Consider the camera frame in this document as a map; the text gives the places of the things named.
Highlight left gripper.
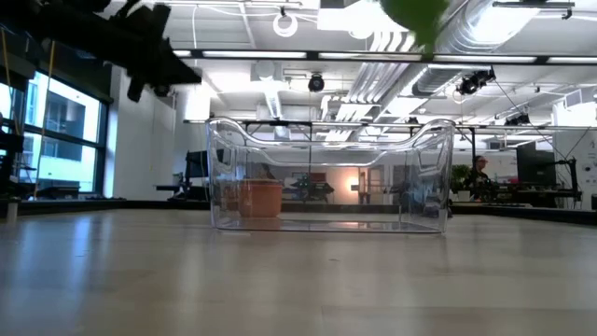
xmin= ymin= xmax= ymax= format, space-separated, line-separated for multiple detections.
xmin=109 ymin=3 xmax=202 ymax=104

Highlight orange measuring cup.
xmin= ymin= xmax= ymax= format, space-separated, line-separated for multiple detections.
xmin=226 ymin=178 xmax=285 ymax=219

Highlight clear plastic basket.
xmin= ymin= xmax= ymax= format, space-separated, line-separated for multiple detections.
xmin=205 ymin=116 xmax=456 ymax=234

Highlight green measuring cup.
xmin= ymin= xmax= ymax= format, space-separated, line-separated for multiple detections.
xmin=378 ymin=0 xmax=451 ymax=53

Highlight large window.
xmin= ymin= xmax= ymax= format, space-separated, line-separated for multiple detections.
xmin=0 ymin=69 xmax=111 ymax=197

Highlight green potted plant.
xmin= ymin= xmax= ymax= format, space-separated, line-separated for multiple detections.
xmin=450 ymin=163 xmax=472 ymax=202

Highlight person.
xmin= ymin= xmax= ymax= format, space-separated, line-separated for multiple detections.
xmin=468 ymin=155 xmax=495 ymax=203

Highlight black monitor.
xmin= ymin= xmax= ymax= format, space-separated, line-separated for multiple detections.
xmin=516 ymin=142 xmax=557 ymax=188

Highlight distant black robot workstation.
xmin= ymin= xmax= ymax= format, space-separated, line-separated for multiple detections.
xmin=493 ymin=157 xmax=584 ymax=207

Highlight white coiled cable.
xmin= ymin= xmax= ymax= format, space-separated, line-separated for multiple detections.
xmin=272 ymin=12 xmax=299 ymax=38

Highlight black overhead frame beam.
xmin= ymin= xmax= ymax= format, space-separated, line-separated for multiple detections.
xmin=172 ymin=49 xmax=597 ymax=65

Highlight silver ventilation duct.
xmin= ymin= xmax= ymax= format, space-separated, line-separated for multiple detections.
xmin=412 ymin=0 xmax=542 ymax=97

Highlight black ceiling-hung camera rig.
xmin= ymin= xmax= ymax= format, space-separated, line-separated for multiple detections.
xmin=456 ymin=68 xmax=496 ymax=97

